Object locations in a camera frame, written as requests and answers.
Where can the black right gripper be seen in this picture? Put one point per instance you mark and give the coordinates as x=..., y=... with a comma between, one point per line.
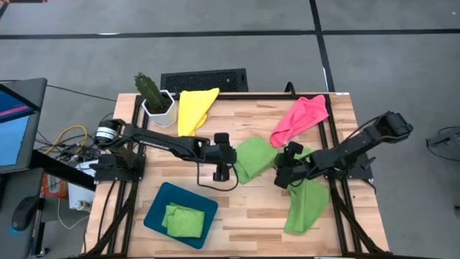
x=291, y=171

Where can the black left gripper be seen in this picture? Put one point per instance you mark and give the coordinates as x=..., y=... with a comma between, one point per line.
x=223, y=153

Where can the green microfiber towel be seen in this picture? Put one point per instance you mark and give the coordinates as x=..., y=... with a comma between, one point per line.
x=183, y=221
x=309, y=205
x=255, y=158

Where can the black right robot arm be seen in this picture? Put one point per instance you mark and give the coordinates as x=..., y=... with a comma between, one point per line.
x=352, y=147

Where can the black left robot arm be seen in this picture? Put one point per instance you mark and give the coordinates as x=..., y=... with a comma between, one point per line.
x=161, y=142

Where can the yellow microfiber towel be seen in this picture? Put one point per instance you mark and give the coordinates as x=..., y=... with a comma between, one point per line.
x=194, y=111

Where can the pink microfiber towel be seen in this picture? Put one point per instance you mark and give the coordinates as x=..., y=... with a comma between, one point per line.
x=302, y=117

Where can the white hexagonal plant pot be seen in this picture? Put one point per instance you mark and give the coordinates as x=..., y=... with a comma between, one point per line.
x=165, y=119

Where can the black keyboard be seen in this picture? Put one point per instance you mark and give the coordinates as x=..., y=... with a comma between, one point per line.
x=205, y=81

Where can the black clamp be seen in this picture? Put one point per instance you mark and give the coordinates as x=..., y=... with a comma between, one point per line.
x=290, y=88

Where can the blue plastic tray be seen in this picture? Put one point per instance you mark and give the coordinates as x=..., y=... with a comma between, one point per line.
x=158, y=216

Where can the green cactus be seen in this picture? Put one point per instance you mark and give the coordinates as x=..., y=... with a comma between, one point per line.
x=149, y=90

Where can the white adapter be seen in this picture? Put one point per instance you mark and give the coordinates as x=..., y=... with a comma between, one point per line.
x=86, y=169

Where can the white box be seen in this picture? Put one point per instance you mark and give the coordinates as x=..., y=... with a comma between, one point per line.
x=81, y=194

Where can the grey floor stand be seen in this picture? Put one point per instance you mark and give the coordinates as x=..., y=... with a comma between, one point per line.
x=445, y=140

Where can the black desk beam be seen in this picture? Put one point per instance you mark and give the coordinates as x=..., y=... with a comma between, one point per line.
x=61, y=169

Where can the orange package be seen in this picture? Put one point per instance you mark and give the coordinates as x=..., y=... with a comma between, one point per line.
x=54, y=187

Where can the black computer mouse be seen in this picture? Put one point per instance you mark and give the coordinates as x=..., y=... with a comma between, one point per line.
x=24, y=212

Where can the monitor with blue screen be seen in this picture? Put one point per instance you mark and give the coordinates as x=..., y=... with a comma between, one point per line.
x=14, y=144

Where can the dark grey desk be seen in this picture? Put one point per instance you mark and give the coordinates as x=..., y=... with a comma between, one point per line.
x=5, y=234

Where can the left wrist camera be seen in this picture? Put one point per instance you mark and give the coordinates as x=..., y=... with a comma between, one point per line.
x=221, y=172

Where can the black aluminium table frame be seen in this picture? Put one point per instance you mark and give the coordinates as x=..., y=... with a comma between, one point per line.
x=233, y=96

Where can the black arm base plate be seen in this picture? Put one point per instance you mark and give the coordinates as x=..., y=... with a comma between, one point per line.
x=363, y=172
x=108, y=174

